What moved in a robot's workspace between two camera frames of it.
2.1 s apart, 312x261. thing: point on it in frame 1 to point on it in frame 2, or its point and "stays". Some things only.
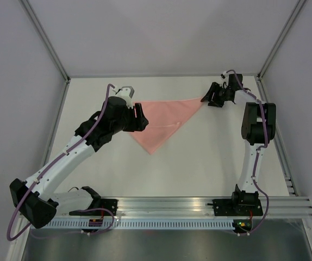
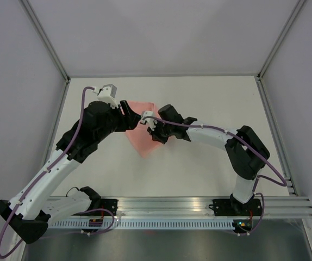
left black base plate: [107, 203] stays
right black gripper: [214, 88] to [155, 135]
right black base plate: [237, 207] stays
